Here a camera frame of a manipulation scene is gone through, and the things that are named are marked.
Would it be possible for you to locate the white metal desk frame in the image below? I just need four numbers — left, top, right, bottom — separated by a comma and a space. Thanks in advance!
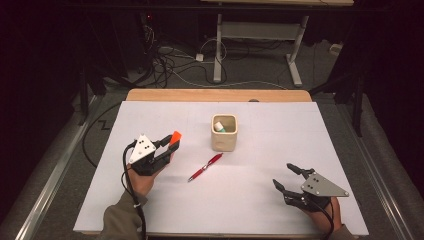
199, 0, 355, 88

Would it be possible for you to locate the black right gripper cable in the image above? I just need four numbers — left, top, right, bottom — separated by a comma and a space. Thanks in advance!
309, 196, 336, 240

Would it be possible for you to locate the person's right hand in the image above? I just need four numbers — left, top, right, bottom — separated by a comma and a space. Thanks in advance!
307, 196, 343, 233

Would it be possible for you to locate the tangle of floor cables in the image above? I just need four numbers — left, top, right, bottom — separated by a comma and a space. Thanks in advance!
139, 13, 234, 89

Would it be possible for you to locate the orange highlighter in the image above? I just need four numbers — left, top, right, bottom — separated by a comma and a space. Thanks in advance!
168, 130, 183, 147

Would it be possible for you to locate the person's left hand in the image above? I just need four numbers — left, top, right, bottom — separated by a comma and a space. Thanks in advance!
127, 155, 175, 198

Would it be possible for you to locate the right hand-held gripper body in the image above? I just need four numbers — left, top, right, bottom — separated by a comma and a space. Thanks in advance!
283, 171, 351, 213

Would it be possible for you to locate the white table sheet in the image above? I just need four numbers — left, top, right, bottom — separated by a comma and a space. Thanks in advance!
73, 100, 370, 236

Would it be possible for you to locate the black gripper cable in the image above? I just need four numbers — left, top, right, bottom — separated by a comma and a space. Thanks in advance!
121, 139, 148, 240
309, 196, 336, 240

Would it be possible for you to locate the grey metal floor rail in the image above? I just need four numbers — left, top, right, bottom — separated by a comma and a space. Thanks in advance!
335, 102, 415, 240
13, 94, 102, 240

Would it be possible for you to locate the black floor cable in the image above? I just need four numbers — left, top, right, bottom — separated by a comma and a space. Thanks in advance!
81, 102, 122, 169

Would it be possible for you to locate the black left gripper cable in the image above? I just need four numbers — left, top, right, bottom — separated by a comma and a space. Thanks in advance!
121, 139, 148, 240

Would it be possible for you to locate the red pen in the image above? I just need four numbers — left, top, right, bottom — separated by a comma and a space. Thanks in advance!
187, 152, 224, 183

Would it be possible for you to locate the small white box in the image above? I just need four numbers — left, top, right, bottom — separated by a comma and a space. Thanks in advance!
328, 42, 344, 56

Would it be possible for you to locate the cream square pen holder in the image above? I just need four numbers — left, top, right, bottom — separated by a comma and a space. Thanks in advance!
210, 113, 239, 153

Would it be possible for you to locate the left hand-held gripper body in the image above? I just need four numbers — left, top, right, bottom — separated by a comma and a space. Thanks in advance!
127, 134, 173, 177

